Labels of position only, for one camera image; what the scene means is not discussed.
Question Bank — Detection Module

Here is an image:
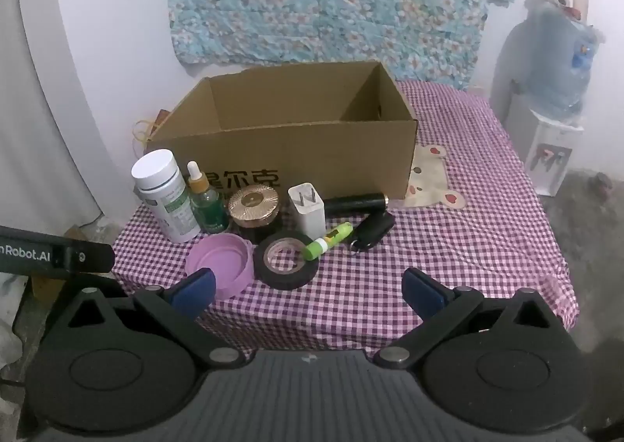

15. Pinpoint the purple round lid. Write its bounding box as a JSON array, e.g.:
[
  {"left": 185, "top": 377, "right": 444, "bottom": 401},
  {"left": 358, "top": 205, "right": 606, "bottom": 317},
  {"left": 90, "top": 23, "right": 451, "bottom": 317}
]
[{"left": 185, "top": 233, "right": 255, "bottom": 301}]

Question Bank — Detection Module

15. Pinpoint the white bottle with green label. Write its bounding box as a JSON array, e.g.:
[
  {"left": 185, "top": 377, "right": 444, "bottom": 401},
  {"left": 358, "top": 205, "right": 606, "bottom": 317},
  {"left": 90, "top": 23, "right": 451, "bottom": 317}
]
[{"left": 131, "top": 150, "right": 202, "bottom": 244}]

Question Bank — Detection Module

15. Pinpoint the brown cardboard box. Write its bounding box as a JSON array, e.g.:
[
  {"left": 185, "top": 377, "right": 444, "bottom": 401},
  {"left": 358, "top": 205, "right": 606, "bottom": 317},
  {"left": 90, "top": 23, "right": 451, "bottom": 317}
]
[{"left": 146, "top": 60, "right": 419, "bottom": 202}]

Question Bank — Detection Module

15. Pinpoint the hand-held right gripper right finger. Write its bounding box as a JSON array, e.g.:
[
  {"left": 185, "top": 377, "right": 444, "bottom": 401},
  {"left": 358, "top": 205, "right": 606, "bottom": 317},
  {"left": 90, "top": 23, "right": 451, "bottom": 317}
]
[{"left": 373, "top": 267, "right": 560, "bottom": 370}]

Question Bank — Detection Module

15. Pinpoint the black tape roll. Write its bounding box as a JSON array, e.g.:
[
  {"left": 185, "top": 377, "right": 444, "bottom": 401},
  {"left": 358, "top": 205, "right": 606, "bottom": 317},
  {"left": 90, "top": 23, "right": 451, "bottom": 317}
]
[{"left": 253, "top": 232, "right": 321, "bottom": 290}]

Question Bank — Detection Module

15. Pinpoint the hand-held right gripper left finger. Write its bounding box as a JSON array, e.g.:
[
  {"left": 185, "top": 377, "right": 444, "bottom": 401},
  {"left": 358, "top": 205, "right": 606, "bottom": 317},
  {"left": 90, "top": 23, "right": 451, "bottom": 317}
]
[{"left": 67, "top": 268, "right": 245, "bottom": 370}]

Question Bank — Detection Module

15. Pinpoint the white charger plug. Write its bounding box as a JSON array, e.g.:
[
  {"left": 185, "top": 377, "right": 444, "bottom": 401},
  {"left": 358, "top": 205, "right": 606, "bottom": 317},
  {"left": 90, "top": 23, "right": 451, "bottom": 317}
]
[{"left": 287, "top": 183, "right": 326, "bottom": 238}]

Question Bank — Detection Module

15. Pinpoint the black flashlight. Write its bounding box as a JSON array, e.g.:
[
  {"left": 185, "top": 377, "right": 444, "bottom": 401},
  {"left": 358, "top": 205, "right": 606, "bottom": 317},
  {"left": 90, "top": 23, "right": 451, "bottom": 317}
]
[{"left": 322, "top": 193, "right": 390, "bottom": 217}]

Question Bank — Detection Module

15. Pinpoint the yellow rubber band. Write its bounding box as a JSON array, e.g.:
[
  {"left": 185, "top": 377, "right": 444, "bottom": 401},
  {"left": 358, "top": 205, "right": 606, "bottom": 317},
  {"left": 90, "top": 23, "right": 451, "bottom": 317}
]
[{"left": 133, "top": 119, "right": 157, "bottom": 155}]

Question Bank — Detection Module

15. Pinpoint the green glue stick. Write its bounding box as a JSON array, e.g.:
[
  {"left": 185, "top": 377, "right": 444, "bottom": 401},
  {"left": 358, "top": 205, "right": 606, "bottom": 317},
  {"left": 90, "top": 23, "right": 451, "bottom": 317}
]
[{"left": 302, "top": 223, "right": 354, "bottom": 262}]

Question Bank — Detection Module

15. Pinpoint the black car key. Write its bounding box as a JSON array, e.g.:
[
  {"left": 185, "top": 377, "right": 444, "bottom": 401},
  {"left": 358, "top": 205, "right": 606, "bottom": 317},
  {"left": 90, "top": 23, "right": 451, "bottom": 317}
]
[{"left": 347, "top": 213, "right": 397, "bottom": 253}]

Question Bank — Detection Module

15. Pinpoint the blue water jug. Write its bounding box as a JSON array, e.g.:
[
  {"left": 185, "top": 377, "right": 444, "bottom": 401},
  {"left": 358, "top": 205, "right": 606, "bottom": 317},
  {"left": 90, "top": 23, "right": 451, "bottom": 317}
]
[{"left": 526, "top": 0, "right": 598, "bottom": 116}]

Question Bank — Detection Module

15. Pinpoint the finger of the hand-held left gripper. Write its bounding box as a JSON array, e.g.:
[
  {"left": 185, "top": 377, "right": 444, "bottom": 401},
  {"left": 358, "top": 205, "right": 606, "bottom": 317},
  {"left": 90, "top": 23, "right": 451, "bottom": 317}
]
[{"left": 61, "top": 236, "right": 116, "bottom": 278}]

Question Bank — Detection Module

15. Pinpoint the green dropper bottle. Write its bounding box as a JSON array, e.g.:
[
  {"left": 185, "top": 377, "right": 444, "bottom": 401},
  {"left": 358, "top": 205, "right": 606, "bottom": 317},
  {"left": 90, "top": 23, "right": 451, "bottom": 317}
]
[{"left": 186, "top": 161, "right": 231, "bottom": 234}]

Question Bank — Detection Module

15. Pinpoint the white water dispenser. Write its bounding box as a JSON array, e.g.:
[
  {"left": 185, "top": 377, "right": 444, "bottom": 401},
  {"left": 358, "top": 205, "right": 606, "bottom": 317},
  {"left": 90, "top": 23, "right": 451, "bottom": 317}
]
[{"left": 504, "top": 79, "right": 585, "bottom": 196}]

